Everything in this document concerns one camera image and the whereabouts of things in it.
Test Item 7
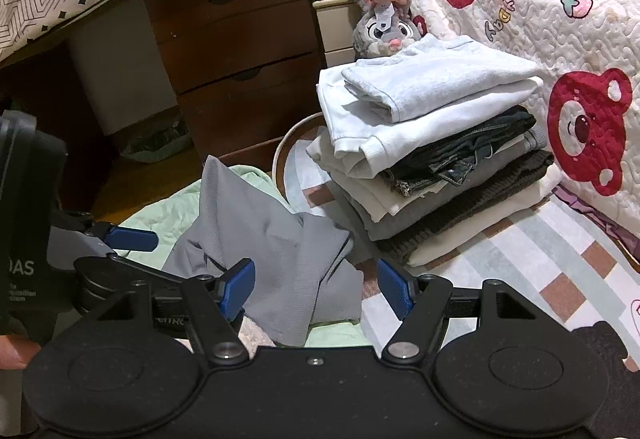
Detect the crumpled plastic bag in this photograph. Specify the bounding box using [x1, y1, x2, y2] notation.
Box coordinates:
[120, 116, 194, 164]

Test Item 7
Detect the white plastic bin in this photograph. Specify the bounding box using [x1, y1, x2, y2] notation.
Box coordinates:
[67, 0, 181, 137]

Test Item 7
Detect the stack of folded clothes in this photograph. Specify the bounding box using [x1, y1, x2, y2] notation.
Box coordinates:
[306, 35, 563, 268]

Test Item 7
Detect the light green cloth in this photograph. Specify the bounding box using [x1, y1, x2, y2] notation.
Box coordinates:
[120, 166, 373, 350]

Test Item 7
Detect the person's left hand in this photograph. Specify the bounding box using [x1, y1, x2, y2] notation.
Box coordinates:
[0, 335, 42, 371]

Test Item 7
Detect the cream bedside cabinet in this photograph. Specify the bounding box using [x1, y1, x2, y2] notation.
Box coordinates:
[312, 0, 362, 68]

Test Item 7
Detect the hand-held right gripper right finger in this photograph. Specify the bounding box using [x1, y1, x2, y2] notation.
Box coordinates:
[377, 259, 543, 367]

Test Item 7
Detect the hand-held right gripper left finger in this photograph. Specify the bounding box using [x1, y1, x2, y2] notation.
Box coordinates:
[92, 258, 257, 367]

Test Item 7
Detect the grey waffle-knit garment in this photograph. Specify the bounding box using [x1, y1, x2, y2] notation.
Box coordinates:
[162, 155, 363, 348]

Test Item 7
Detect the checked floor mat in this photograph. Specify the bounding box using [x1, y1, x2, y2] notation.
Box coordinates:
[285, 126, 640, 370]

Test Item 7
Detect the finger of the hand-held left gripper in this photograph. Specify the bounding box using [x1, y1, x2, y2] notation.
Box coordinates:
[82, 220, 158, 253]

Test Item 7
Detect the red bear print quilt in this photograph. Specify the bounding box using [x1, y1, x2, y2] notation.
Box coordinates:
[397, 0, 640, 265]

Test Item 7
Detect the grey plush rabbit toy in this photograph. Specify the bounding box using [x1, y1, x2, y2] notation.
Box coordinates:
[346, 0, 428, 60]

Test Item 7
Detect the cream fleece cloth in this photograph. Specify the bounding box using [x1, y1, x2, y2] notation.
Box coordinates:
[239, 316, 277, 348]

